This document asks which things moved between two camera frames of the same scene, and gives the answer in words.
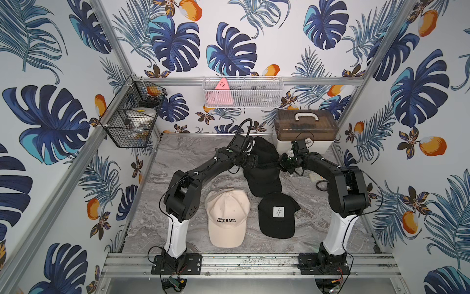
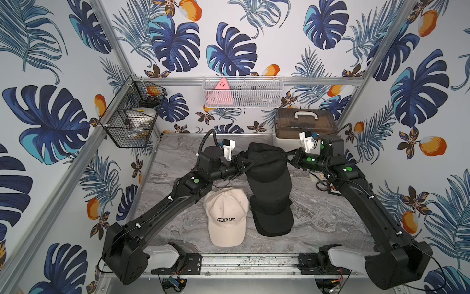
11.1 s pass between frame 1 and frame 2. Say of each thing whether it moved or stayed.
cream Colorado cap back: stayed
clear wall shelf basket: stayed
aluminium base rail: stayed
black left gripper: moved
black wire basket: stayed
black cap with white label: moved
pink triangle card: stayed
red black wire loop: stayed
